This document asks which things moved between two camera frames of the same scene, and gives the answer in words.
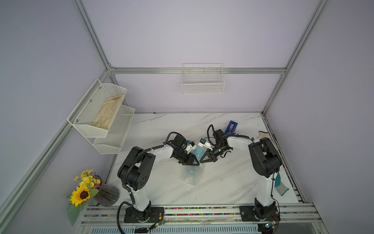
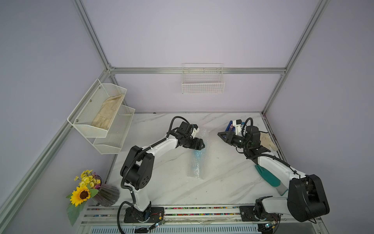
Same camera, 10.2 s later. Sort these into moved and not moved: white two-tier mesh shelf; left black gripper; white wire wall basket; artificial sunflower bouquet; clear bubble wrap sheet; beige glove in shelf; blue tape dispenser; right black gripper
Moved: clear bubble wrap sheet; left black gripper; right black gripper
Not moved: blue tape dispenser; white wire wall basket; white two-tier mesh shelf; artificial sunflower bouquet; beige glove in shelf
